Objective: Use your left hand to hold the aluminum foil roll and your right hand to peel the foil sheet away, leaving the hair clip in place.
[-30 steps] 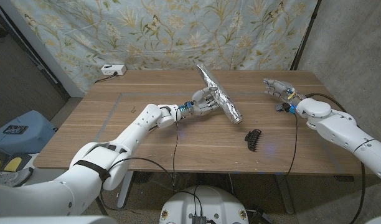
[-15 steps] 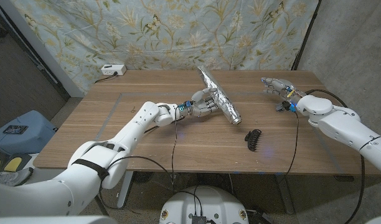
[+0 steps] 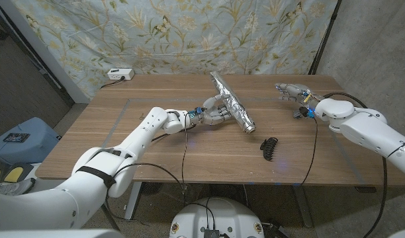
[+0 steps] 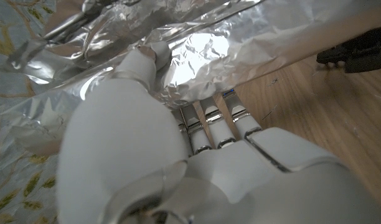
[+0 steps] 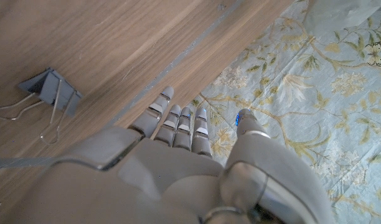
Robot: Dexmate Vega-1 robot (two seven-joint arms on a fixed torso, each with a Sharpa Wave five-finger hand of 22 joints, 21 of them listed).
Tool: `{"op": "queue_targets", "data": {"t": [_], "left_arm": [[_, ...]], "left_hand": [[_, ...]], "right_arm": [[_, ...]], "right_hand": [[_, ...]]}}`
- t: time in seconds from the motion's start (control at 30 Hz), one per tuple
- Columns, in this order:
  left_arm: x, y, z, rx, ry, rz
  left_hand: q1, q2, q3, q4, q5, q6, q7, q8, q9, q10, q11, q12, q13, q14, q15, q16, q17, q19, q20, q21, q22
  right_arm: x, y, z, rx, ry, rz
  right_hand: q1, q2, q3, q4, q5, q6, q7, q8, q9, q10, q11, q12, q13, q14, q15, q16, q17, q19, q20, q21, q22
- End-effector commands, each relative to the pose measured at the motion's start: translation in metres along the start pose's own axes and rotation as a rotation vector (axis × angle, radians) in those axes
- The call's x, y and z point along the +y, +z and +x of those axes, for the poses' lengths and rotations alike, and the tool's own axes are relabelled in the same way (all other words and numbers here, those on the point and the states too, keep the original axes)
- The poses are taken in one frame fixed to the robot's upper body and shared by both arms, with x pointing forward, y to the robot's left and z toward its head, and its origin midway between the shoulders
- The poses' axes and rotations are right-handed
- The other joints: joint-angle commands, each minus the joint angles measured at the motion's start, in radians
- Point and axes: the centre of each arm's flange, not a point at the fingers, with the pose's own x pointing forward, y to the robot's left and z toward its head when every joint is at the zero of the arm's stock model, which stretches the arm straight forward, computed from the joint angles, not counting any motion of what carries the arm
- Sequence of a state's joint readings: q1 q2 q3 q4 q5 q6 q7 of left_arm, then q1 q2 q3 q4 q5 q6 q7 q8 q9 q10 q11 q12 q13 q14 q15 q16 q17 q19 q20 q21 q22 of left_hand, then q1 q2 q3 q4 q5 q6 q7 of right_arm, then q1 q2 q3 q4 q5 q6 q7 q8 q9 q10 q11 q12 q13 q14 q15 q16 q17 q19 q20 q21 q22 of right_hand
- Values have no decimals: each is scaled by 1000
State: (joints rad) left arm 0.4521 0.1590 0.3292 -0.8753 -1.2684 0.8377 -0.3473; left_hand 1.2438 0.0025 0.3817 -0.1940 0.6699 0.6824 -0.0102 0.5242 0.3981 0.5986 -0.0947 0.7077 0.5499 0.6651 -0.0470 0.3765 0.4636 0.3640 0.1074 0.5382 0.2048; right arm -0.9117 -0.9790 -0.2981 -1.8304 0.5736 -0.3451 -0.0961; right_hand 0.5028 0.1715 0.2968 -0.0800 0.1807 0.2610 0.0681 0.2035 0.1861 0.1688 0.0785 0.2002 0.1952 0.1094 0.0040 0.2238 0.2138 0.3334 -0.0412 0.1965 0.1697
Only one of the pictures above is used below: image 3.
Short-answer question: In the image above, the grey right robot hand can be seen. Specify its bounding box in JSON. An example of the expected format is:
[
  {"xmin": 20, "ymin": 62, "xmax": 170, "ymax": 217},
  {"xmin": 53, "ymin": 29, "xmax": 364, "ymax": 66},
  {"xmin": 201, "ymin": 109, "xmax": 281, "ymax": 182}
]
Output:
[{"xmin": 275, "ymin": 82, "xmax": 322, "ymax": 113}]

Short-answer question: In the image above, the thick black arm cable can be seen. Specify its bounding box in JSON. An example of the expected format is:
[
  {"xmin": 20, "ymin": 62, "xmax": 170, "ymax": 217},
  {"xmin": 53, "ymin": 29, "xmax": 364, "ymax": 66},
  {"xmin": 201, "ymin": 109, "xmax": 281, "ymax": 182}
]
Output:
[
  {"xmin": 323, "ymin": 92, "xmax": 388, "ymax": 238},
  {"xmin": 150, "ymin": 124, "xmax": 197, "ymax": 143}
]

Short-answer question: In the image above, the white power outlet box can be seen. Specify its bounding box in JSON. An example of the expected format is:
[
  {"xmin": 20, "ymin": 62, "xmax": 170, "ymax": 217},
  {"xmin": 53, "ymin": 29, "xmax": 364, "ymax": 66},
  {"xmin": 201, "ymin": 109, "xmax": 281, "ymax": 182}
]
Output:
[{"xmin": 107, "ymin": 68, "xmax": 135, "ymax": 81}]

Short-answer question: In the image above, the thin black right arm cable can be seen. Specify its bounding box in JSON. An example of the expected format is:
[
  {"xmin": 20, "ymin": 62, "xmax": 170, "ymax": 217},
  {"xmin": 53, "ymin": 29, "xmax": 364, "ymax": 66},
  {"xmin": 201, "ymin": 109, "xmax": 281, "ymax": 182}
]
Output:
[{"xmin": 298, "ymin": 117, "xmax": 319, "ymax": 186}]

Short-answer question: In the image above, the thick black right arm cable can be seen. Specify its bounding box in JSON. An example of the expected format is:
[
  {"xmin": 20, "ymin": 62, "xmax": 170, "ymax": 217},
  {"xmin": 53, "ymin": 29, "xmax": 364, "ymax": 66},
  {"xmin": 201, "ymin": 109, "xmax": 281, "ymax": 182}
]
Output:
[{"xmin": 323, "ymin": 92, "xmax": 388, "ymax": 238}]

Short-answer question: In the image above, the aluminum foil roll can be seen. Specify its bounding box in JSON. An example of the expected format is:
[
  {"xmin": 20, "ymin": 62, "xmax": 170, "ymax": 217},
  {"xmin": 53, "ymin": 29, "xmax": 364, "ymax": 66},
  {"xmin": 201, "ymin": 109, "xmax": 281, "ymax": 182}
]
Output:
[{"xmin": 209, "ymin": 71, "xmax": 257, "ymax": 134}]

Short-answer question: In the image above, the white robot torso rim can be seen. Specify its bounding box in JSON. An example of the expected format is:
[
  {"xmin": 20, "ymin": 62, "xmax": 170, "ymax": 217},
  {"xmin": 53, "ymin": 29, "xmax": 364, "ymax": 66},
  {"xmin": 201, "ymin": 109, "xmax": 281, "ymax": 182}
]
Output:
[{"xmin": 0, "ymin": 229, "xmax": 126, "ymax": 238}]

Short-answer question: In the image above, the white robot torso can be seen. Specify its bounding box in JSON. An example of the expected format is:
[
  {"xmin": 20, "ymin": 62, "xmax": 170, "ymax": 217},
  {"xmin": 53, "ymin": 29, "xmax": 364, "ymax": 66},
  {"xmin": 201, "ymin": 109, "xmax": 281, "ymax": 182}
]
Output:
[{"xmin": 169, "ymin": 197, "xmax": 265, "ymax": 238}]

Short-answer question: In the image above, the yellow foot pedal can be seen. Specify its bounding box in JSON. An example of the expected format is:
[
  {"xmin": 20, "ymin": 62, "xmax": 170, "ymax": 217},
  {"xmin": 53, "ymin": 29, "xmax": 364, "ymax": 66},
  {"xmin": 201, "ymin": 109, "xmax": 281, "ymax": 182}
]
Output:
[{"xmin": 3, "ymin": 166, "xmax": 24, "ymax": 183}]

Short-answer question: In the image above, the black outlet power cord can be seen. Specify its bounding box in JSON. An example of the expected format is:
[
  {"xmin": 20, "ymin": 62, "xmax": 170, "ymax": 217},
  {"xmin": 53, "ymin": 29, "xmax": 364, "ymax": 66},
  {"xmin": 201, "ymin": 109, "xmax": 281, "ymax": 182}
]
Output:
[{"xmin": 100, "ymin": 76, "xmax": 126, "ymax": 89}]

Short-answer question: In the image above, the black claw hair clip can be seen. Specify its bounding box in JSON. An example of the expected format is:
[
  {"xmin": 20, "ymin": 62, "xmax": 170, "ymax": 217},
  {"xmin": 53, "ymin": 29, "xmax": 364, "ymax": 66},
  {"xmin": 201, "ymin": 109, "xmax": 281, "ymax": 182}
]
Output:
[{"xmin": 259, "ymin": 137, "xmax": 279, "ymax": 162}]

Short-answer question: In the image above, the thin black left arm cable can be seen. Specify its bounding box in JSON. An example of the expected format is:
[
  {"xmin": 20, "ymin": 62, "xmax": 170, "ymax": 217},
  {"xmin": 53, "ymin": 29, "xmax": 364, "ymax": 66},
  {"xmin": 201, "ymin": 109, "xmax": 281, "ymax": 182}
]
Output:
[{"xmin": 112, "ymin": 111, "xmax": 192, "ymax": 203}]

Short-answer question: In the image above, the black label card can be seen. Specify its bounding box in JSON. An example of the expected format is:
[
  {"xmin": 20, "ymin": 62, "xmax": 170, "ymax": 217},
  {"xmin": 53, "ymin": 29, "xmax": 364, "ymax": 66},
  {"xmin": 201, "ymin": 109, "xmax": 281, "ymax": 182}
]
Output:
[{"xmin": 3, "ymin": 132, "xmax": 30, "ymax": 143}]

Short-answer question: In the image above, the floral printed backdrop cloth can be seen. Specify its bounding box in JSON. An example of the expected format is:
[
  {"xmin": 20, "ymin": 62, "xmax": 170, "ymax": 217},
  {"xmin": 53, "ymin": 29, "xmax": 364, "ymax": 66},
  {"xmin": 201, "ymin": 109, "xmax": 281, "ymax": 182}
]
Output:
[{"xmin": 10, "ymin": 0, "xmax": 339, "ymax": 100}]

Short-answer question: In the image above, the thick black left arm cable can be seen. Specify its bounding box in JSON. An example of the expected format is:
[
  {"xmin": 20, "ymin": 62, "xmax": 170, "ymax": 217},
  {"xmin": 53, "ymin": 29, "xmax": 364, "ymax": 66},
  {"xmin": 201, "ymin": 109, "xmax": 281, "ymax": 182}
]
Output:
[{"xmin": 150, "ymin": 124, "xmax": 197, "ymax": 143}]

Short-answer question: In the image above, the grey sneaker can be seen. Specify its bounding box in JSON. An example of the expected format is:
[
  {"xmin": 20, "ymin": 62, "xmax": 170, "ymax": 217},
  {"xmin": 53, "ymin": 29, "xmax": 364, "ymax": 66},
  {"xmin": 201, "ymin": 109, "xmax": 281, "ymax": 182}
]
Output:
[{"xmin": 0, "ymin": 178, "xmax": 36, "ymax": 196}]

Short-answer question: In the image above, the grey metal table leg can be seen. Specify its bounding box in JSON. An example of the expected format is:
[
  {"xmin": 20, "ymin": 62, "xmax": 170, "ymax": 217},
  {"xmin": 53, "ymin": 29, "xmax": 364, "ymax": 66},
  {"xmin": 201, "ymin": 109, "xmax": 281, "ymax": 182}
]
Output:
[
  {"xmin": 291, "ymin": 184, "xmax": 314, "ymax": 228},
  {"xmin": 124, "ymin": 181, "xmax": 143, "ymax": 221}
]

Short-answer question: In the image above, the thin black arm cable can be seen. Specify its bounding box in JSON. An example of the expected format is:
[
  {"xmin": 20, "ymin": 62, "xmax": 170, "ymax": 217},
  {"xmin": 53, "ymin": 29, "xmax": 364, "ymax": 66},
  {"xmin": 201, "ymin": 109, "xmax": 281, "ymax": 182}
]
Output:
[
  {"xmin": 298, "ymin": 117, "xmax": 319, "ymax": 186},
  {"xmin": 112, "ymin": 111, "xmax": 192, "ymax": 203}
]

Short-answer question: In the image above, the black backdrop pole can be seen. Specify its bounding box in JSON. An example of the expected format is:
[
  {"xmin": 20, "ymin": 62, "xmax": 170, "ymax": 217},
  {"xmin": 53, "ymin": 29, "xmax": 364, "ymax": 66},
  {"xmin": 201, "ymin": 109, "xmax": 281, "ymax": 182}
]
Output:
[{"xmin": 309, "ymin": 0, "xmax": 342, "ymax": 75}]

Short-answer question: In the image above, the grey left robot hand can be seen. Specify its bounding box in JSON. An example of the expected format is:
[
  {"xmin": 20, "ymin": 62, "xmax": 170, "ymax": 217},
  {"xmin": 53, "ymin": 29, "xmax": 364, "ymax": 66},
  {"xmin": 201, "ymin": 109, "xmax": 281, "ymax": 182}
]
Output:
[{"xmin": 189, "ymin": 94, "xmax": 233, "ymax": 126}]

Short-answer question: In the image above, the blue plastic storage bin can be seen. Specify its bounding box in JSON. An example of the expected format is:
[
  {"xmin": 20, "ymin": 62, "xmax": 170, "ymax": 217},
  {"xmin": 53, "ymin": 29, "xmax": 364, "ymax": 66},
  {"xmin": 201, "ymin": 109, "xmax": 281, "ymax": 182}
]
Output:
[{"xmin": 0, "ymin": 116, "xmax": 61, "ymax": 166}]

